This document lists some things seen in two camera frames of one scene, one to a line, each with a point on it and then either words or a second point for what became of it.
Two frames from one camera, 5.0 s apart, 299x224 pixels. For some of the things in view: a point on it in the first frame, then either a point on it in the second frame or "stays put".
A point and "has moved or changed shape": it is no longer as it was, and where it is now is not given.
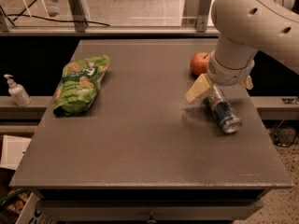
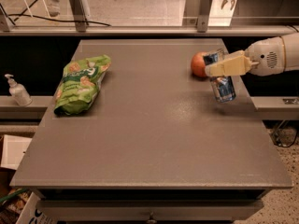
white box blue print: (31, 214) stays put
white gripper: (229, 75) -> (265, 58)
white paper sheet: (12, 150) stays put
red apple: (199, 63) stays put
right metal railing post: (204, 7) stays put
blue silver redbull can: (222, 110) has moved or changed shape
